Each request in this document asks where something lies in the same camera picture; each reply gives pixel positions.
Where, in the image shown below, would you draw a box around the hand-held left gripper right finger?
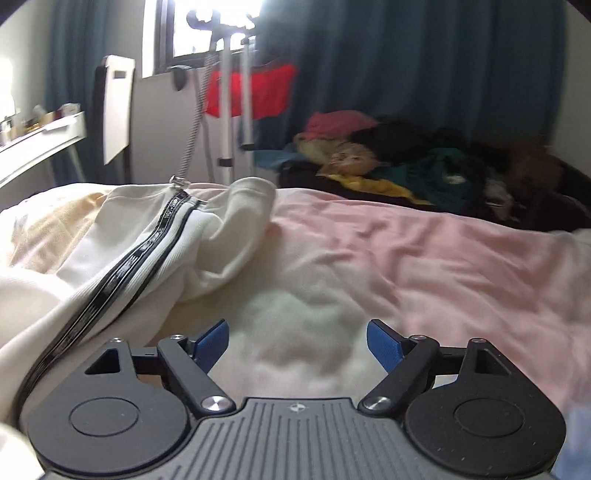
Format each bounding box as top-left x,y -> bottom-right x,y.
359,319 -> 510,414

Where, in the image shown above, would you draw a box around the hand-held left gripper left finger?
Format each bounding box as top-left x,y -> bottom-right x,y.
85,318 -> 234,413

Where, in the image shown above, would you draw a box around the white striped track jacket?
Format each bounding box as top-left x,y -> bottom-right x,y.
0,176 -> 277,428

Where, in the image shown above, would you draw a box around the pile of mixed clothes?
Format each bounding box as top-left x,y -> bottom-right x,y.
255,111 -> 591,232

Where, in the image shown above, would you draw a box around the pink bed sheet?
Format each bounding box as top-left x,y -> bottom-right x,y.
0,182 -> 591,428

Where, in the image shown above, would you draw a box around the white chair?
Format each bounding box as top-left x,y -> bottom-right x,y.
88,55 -> 136,184

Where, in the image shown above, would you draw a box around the red garment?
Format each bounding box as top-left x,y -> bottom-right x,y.
204,64 -> 297,120

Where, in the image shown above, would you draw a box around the white desk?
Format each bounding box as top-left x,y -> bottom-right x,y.
0,111 -> 88,190

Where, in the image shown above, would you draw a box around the teal curtain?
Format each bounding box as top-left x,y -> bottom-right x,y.
257,0 -> 568,160

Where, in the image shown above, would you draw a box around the small items on desk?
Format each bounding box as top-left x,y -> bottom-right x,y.
0,104 -> 79,145

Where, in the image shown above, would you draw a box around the window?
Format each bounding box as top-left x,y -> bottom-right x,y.
142,0 -> 264,78

